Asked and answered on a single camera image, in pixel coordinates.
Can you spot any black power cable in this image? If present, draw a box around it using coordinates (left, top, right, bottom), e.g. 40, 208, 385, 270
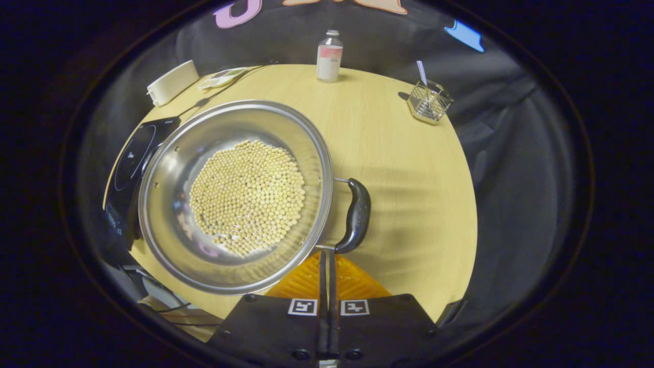
179, 62, 276, 117

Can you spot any pile of soybeans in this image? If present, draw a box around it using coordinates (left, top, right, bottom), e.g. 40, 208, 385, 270
189, 140, 306, 258

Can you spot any metal wire holder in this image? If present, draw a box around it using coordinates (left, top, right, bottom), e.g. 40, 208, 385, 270
407, 79, 454, 125

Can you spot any black induction cooktop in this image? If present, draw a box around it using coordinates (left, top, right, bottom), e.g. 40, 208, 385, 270
102, 117, 182, 254

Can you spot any steel pot with black handles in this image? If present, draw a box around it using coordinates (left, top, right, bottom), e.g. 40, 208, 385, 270
138, 100, 372, 296

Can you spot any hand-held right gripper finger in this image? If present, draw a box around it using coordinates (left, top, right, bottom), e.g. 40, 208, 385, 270
328, 249, 440, 361
207, 249, 328, 361

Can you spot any white divided bean dish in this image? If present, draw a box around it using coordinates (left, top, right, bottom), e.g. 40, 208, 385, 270
198, 67, 247, 90

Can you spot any small pink label bottle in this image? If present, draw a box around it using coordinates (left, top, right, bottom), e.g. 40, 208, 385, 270
316, 30, 344, 83

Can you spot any white toaster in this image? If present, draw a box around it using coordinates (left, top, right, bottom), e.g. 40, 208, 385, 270
147, 60, 200, 107

